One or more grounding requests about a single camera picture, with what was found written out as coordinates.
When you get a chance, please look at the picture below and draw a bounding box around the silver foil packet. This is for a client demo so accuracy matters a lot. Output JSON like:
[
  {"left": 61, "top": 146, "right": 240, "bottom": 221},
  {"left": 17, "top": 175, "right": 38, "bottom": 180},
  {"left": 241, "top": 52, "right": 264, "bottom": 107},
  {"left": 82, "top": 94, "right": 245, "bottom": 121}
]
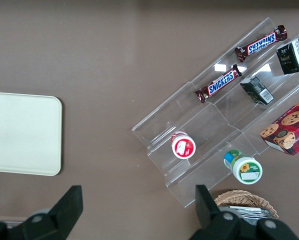
[
  {"left": 229, "top": 205, "right": 267, "bottom": 215},
  {"left": 235, "top": 212, "right": 268, "bottom": 222}
]

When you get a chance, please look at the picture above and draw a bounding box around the green sunflower yogurt cup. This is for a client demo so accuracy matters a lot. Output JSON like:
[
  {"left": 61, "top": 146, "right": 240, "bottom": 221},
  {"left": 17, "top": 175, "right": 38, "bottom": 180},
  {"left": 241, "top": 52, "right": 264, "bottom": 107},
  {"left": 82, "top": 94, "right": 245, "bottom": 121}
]
[{"left": 223, "top": 149, "right": 263, "bottom": 185}]

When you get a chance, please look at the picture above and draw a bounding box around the Snickers chocolate bar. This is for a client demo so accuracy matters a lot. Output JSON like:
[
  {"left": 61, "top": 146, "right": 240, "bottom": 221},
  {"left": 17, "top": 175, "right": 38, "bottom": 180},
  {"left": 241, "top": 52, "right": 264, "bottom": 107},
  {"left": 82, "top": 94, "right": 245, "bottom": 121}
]
[
  {"left": 234, "top": 24, "right": 289, "bottom": 63},
  {"left": 194, "top": 64, "right": 243, "bottom": 104}
]

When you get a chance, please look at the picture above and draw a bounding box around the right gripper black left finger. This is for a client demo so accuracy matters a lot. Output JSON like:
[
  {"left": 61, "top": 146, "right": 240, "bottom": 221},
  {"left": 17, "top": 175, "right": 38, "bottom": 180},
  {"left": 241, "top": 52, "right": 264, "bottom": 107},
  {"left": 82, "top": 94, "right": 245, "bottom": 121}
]
[{"left": 0, "top": 185, "right": 84, "bottom": 240}]

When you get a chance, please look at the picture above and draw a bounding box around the cream plastic tray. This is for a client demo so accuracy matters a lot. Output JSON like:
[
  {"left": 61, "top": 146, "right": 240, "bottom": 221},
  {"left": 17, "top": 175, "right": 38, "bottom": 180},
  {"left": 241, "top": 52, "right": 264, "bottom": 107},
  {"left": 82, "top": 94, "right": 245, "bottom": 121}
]
[{"left": 0, "top": 91, "right": 63, "bottom": 177}]

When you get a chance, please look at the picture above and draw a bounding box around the red plaid cookie box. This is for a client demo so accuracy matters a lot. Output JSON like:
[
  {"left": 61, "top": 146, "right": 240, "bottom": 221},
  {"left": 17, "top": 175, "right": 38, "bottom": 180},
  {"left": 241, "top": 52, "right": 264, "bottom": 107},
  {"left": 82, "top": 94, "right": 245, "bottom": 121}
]
[{"left": 259, "top": 93, "right": 299, "bottom": 156}]

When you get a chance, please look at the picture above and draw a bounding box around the red lid yogurt cup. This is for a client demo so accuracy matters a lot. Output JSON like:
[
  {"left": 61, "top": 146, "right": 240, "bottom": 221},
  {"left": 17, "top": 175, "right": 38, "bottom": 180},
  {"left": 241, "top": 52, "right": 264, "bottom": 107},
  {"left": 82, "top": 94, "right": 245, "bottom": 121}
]
[{"left": 171, "top": 131, "right": 197, "bottom": 160}]

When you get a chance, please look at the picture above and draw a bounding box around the small black white carton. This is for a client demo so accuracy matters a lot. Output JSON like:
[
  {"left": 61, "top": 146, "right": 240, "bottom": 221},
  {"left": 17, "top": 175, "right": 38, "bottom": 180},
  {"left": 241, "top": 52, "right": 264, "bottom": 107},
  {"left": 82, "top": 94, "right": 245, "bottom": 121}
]
[
  {"left": 275, "top": 38, "right": 299, "bottom": 75},
  {"left": 239, "top": 76, "right": 275, "bottom": 106}
]

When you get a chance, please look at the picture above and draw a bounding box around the clear acrylic step shelf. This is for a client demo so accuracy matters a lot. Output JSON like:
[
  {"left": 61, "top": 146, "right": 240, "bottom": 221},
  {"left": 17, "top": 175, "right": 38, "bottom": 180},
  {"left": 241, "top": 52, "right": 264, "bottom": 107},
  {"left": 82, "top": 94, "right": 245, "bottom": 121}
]
[{"left": 131, "top": 17, "right": 299, "bottom": 209}]

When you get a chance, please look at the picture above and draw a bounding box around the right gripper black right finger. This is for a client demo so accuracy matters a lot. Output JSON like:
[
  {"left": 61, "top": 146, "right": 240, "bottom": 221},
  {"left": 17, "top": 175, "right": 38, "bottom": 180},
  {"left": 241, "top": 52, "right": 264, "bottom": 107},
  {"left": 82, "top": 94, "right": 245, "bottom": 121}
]
[{"left": 189, "top": 184, "right": 299, "bottom": 240}]

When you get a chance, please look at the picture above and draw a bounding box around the light wicker basket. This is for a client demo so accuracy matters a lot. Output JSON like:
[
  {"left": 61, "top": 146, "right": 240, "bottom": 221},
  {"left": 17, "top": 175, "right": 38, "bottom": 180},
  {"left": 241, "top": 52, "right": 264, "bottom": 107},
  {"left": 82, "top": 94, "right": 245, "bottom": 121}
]
[{"left": 214, "top": 189, "right": 280, "bottom": 220}]

